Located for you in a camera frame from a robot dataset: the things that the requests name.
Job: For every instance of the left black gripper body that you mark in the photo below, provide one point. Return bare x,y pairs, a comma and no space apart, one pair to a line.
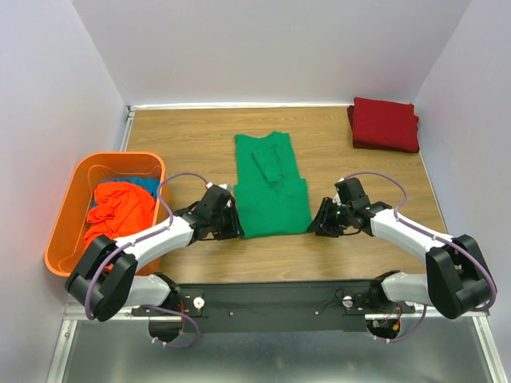
226,226

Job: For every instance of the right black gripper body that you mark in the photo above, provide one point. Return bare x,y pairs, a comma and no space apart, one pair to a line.
333,217

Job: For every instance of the green t shirt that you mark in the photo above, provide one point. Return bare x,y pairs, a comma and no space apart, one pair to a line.
271,195

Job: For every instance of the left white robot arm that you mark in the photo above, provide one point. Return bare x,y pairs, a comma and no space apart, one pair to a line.
106,277

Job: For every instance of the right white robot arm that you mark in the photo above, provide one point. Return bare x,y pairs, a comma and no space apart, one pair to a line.
457,279

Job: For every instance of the blue t shirt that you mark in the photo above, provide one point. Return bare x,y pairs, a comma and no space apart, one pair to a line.
148,184

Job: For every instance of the orange t shirt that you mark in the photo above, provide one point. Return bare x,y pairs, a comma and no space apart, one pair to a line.
119,209

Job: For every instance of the folded dark red t shirt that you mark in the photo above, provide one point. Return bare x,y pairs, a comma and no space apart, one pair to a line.
351,119

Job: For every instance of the orange plastic basket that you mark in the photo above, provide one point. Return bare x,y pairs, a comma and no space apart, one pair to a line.
66,245

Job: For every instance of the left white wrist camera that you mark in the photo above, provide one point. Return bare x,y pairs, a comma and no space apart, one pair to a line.
226,186

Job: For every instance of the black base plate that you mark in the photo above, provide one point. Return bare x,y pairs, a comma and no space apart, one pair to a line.
283,306

